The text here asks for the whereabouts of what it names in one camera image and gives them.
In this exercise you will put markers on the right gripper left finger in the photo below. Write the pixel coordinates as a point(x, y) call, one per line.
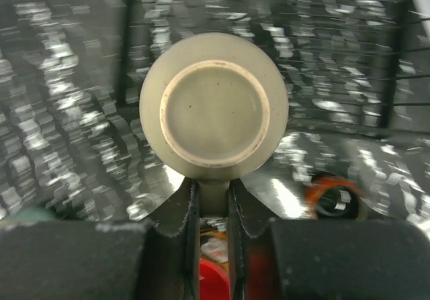
point(154, 258)

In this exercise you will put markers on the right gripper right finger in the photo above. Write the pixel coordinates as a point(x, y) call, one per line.
point(274, 258)

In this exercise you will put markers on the black mug red inside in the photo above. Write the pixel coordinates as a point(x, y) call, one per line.
point(214, 274)

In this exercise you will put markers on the orange glazed mug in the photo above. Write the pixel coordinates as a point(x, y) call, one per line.
point(333, 197)

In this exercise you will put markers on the small beige cup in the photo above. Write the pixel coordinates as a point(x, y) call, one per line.
point(213, 107)

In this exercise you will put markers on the teal ceramic mug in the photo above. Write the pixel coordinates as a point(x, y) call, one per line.
point(30, 215)

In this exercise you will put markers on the black wire dish rack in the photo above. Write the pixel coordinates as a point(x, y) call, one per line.
point(352, 66)

